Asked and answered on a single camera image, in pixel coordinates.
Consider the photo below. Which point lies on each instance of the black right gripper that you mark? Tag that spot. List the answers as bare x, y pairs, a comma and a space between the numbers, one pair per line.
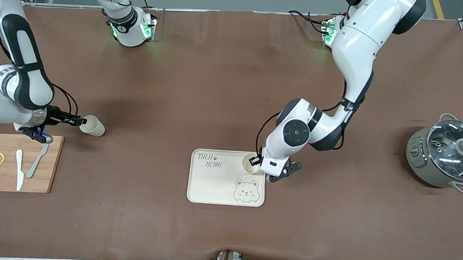
56, 115

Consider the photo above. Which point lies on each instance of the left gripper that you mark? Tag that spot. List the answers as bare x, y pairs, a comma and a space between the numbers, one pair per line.
255, 160

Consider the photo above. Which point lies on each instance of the white IKEA cup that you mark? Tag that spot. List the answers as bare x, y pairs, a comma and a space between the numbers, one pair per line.
246, 167
95, 127

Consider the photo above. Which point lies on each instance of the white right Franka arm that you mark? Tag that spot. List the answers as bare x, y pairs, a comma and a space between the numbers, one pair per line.
28, 83

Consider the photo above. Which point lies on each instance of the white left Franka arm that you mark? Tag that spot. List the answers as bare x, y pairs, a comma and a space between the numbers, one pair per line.
358, 45

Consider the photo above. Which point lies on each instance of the cream bear print tray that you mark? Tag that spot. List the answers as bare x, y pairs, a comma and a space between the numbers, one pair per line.
212, 188

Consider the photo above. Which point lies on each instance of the bamboo cutting board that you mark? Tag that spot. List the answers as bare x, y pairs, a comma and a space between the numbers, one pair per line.
50, 176

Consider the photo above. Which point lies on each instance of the grey plastic knife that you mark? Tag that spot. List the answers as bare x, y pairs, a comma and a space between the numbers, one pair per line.
34, 167

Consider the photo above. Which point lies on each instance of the brown table cover mat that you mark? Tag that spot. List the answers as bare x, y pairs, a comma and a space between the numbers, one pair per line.
233, 86

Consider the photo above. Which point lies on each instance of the white plastic knife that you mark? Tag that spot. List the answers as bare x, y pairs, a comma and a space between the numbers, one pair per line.
19, 174

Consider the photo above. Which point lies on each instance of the grey pot with glass lid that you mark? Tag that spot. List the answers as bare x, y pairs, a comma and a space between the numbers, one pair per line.
419, 167

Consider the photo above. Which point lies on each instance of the glass pot lid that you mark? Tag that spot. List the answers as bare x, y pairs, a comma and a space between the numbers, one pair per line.
444, 157

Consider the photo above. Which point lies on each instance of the yellow floor tape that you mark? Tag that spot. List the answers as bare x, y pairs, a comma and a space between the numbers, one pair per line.
438, 8

